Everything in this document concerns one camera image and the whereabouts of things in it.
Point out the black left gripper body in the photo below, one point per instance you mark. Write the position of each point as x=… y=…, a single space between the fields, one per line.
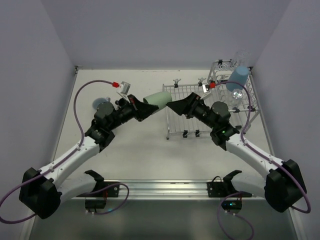
x=136 y=107

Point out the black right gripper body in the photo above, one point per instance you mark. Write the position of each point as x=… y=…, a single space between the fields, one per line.
x=191 y=106

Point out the light green plastic cup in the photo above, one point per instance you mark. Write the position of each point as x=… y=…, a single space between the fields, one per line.
x=159 y=99

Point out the grey ceramic mug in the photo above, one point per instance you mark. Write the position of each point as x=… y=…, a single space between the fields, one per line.
x=100 y=100

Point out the light blue plastic cup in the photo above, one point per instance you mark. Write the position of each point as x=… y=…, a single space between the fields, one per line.
x=237 y=79

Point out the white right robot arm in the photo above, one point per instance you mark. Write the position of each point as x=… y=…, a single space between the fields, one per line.
x=280 y=182

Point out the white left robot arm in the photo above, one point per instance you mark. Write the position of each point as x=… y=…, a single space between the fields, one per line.
x=40 y=190

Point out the clear glass tumbler front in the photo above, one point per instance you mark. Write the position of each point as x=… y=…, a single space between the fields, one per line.
x=237 y=96

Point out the clear glass tumbler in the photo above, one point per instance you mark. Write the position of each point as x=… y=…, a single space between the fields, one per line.
x=241 y=58
x=237 y=96

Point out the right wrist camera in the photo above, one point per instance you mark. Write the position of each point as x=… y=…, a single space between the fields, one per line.
x=207 y=89

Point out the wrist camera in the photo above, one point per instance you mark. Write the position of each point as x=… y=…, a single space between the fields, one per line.
x=207 y=89
x=122 y=88

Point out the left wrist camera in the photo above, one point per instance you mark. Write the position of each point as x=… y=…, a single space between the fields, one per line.
x=122 y=88

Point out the aluminium mounting rail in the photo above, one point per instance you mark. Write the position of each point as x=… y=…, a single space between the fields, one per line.
x=161 y=190

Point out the black left base bracket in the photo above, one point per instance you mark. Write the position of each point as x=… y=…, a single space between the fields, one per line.
x=102 y=189

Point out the black base bracket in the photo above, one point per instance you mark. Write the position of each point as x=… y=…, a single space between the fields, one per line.
x=102 y=189
x=223 y=187

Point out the black right base bracket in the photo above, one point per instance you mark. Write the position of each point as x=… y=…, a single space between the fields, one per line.
x=223 y=187

